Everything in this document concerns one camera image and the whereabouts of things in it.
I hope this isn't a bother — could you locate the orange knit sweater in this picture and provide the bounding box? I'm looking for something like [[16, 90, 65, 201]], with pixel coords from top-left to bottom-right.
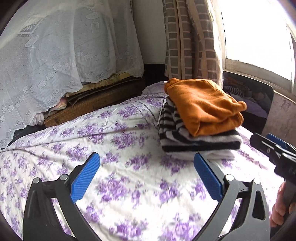
[[164, 78, 247, 137]]

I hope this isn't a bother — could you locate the person's right hand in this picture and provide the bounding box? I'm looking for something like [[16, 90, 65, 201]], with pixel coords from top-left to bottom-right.
[[269, 181, 287, 227]]

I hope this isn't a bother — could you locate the brown checkered curtain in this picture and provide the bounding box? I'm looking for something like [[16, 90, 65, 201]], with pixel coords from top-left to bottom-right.
[[163, 0, 224, 87]]

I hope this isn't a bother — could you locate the black white striped folded garment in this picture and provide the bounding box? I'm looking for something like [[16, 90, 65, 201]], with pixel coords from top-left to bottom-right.
[[159, 97, 243, 161]]

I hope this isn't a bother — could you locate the window frame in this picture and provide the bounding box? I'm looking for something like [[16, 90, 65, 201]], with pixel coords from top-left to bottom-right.
[[218, 1, 295, 94]]

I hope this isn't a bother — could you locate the white lace cover cloth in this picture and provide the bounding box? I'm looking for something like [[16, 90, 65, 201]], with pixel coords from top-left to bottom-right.
[[1, 1, 144, 148]]

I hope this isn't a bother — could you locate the brown woven mat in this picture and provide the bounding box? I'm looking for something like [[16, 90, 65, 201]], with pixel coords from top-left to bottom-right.
[[44, 77, 145, 127]]

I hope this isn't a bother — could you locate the purple floral bed sheet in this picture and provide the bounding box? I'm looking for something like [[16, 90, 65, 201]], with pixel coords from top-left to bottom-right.
[[1, 83, 283, 240]]

